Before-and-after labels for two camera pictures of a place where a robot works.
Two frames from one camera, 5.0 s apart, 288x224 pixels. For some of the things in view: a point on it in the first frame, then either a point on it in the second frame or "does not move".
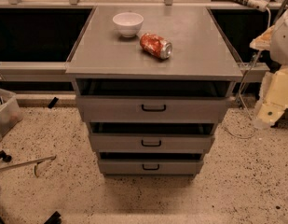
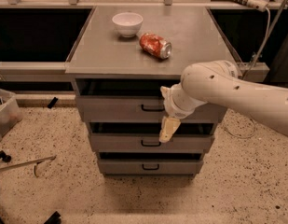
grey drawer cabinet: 145,116 does not move
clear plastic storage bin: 7,112 does not move
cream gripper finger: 267,115 -> 170,126
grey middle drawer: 152,137 does not move
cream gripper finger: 263,42 -> 166,92
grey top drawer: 151,101 does not move
